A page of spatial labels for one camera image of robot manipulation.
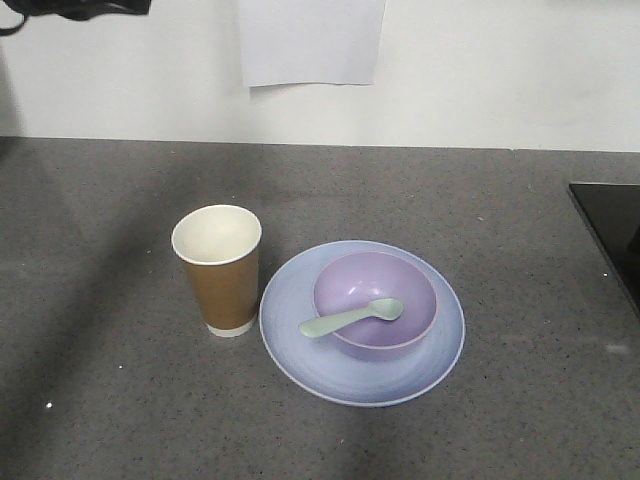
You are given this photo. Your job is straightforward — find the purple plastic bowl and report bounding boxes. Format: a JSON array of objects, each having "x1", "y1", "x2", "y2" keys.
[{"x1": 313, "y1": 251, "x2": 438, "y2": 361}]

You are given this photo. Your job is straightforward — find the pale green plastic spoon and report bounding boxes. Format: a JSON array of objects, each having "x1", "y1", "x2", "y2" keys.
[{"x1": 299, "y1": 297, "x2": 404, "y2": 338}]

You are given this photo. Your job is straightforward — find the brown paper cup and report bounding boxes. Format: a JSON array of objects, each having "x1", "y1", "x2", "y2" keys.
[{"x1": 171, "y1": 205, "x2": 262, "y2": 338}]

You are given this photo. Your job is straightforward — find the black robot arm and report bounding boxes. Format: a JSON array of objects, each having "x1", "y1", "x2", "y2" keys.
[{"x1": 1, "y1": 0, "x2": 151, "y2": 36}]

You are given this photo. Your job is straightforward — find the light blue plastic plate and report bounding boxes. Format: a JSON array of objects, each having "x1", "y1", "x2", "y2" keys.
[{"x1": 259, "y1": 240, "x2": 465, "y2": 407}]

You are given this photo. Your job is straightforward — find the white paper sign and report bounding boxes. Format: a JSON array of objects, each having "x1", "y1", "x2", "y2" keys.
[{"x1": 237, "y1": 0, "x2": 386, "y2": 87}]

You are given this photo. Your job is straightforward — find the black gas stove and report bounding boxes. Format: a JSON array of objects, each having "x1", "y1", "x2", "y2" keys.
[{"x1": 569, "y1": 182, "x2": 639, "y2": 316}]

